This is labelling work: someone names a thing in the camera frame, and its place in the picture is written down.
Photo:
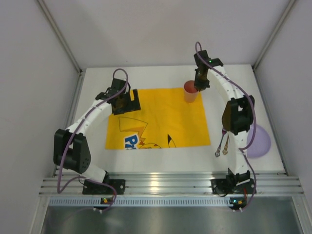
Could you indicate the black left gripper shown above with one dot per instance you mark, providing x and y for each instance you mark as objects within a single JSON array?
[{"x": 129, "y": 105}]

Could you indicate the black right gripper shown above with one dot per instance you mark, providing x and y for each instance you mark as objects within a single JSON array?
[{"x": 201, "y": 81}]

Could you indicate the pink plastic cup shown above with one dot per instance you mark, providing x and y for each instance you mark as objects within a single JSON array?
[{"x": 190, "y": 92}]

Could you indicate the yellow printed cloth placemat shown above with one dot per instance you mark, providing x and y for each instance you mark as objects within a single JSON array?
[{"x": 165, "y": 120}]

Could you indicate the gold metal spoon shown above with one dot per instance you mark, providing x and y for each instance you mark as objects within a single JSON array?
[{"x": 225, "y": 150}]

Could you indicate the purple metal fork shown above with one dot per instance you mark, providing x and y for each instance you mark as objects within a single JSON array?
[{"x": 217, "y": 153}]

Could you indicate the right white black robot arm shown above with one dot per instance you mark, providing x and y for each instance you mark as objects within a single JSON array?
[{"x": 238, "y": 115}]

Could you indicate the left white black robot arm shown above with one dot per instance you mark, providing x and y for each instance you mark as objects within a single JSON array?
[{"x": 71, "y": 148}]

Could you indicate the lilac plastic plate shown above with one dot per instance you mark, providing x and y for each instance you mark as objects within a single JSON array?
[{"x": 261, "y": 143}]

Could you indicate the aluminium frame post left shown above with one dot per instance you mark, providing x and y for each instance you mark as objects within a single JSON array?
[{"x": 56, "y": 30}]

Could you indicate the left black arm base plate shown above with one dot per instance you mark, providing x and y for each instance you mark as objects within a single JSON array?
[{"x": 90, "y": 188}]

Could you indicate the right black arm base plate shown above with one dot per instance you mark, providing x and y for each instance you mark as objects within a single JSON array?
[{"x": 222, "y": 187}]

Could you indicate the slotted grey cable duct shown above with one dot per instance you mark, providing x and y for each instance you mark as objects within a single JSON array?
[{"x": 123, "y": 201}]

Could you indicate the aluminium mounting rail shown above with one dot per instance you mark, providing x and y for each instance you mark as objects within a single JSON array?
[{"x": 162, "y": 184}]

